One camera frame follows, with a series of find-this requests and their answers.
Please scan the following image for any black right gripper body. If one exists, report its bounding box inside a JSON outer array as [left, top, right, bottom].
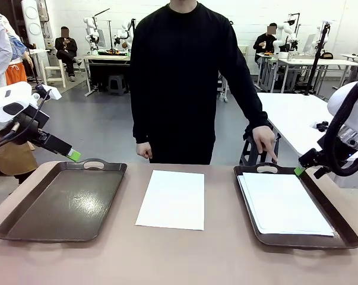
[[298, 147, 350, 170]]

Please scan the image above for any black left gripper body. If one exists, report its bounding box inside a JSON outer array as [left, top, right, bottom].
[[12, 106, 50, 145]]

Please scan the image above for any person's left forearm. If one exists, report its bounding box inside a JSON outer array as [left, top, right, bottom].
[[239, 85, 271, 131]]

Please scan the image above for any person's right forearm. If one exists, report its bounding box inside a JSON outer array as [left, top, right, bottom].
[[132, 83, 156, 145]]

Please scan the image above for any person's left hand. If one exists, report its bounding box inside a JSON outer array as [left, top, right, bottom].
[[252, 126, 279, 163]]

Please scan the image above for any person's right hand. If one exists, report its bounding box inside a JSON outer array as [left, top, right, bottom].
[[136, 141, 153, 160]]

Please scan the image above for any black stool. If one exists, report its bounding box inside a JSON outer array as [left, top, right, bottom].
[[239, 126, 282, 167]]

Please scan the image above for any large white table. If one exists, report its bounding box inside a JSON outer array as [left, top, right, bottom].
[[257, 92, 358, 188]]

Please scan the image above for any white wooden chair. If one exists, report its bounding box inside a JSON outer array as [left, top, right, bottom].
[[44, 58, 67, 88]]

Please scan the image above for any brown plastic tray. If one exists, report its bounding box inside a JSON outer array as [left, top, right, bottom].
[[0, 157, 128, 243], [233, 162, 358, 250]]

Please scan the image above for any small white side table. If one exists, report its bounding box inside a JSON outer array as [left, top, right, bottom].
[[27, 48, 50, 86]]

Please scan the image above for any seated person in black clothes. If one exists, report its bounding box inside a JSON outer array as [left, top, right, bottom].
[[54, 26, 83, 83]]

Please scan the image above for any grey plastic stool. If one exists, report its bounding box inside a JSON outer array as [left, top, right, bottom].
[[107, 74, 128, 96]]

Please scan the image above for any long white background table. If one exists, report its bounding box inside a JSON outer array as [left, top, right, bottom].
[[257, 52, 358, 93]]

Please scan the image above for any tall white air conditioner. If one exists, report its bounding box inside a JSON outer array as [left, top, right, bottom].
[[20, 0, 49, 50]]

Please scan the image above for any white background work table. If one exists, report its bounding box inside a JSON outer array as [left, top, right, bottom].
[[83, 53, 131, 97]]

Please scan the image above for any white cart with casters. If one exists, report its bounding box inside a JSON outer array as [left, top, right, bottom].
[[217, 68, 229, 103]]

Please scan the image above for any white computer monitor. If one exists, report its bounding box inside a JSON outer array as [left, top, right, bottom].
[[302, 33, 316, 54]]

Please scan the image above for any seated person holding phone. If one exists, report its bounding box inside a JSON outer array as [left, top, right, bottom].
[[252, 23, 279, 62]]

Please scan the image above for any stack of white A4 paper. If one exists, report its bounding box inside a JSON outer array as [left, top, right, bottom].
[[135, 169, 205, 232]]

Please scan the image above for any person in black sweater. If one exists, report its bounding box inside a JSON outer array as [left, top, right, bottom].
[[129, 0, 273, 166]]

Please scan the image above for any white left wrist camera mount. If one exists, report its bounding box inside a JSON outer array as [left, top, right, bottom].
[[31, 84, 62, 102]]

